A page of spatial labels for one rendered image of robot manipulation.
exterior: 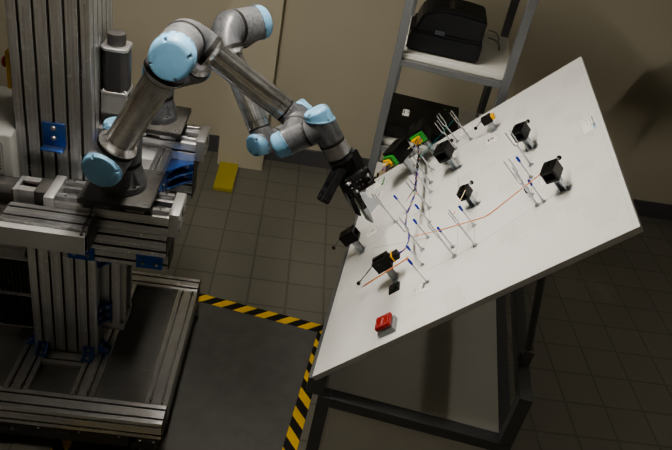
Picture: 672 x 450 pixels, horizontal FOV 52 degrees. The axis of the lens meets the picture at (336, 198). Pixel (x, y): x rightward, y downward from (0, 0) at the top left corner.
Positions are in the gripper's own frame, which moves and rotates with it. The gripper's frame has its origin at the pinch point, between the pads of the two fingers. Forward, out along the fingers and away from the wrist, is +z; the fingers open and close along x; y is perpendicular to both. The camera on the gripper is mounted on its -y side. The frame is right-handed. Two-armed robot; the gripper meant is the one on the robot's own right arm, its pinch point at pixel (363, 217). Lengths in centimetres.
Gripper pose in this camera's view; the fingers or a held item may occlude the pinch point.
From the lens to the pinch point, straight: 202.4
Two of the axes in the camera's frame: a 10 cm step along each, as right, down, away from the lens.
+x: -3.8, -2.1, 9.0
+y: 8.2, -5.3, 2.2
